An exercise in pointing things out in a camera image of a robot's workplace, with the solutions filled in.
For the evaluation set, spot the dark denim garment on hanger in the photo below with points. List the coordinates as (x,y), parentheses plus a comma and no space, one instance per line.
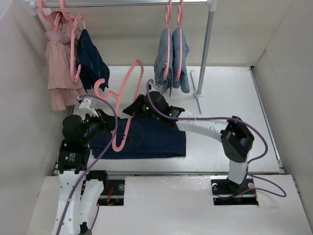
(93,67)

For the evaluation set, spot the pink pleated dress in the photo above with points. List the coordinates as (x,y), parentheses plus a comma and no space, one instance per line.
(63,90)

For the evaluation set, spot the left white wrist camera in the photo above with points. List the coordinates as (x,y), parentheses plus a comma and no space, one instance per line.
(87,106)

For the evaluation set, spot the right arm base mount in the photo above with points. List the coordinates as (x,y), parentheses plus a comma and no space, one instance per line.
(228,193)

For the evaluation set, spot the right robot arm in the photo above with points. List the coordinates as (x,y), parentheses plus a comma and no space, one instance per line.
(235,137)

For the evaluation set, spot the light blue jeans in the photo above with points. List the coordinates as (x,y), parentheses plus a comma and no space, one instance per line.
(160,63)
(183,83)

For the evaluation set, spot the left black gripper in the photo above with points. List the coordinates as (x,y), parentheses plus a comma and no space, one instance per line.
(107,120)

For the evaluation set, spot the dark blue denim trousers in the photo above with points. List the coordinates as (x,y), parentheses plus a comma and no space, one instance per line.
(149,139)

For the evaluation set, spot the white clothes rack frame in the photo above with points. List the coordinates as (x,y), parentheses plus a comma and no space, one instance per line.
(37,7)

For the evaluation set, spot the pink hanger left light jeans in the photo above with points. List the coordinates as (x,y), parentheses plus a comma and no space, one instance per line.
(167,24)

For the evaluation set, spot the light blue jeans left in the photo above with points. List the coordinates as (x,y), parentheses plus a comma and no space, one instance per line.
(160,63)

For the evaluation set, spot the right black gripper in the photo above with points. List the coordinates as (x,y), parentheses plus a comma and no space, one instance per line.
(134,109)

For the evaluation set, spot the pink hanger right light jeans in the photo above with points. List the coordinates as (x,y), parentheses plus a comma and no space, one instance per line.
(179,22)

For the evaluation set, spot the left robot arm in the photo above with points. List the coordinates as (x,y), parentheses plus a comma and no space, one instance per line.
(80,186)

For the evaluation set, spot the light blue jeans right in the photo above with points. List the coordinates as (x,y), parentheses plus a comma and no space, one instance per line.
(183,83)

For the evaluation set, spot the pink hanger with dress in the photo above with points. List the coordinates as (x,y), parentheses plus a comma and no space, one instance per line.
(52,17)

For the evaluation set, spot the pink hanger light jeans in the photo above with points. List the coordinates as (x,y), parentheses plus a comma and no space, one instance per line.
(167,24)
(179,22)

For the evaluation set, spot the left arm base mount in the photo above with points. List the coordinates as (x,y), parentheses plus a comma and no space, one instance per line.
(113,194)

